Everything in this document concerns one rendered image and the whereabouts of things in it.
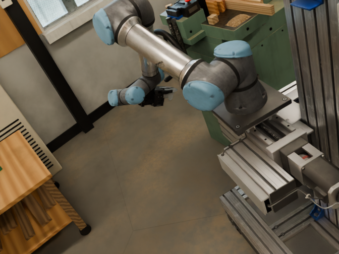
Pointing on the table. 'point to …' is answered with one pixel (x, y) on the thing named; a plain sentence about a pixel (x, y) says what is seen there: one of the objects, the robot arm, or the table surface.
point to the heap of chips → (237, 20)
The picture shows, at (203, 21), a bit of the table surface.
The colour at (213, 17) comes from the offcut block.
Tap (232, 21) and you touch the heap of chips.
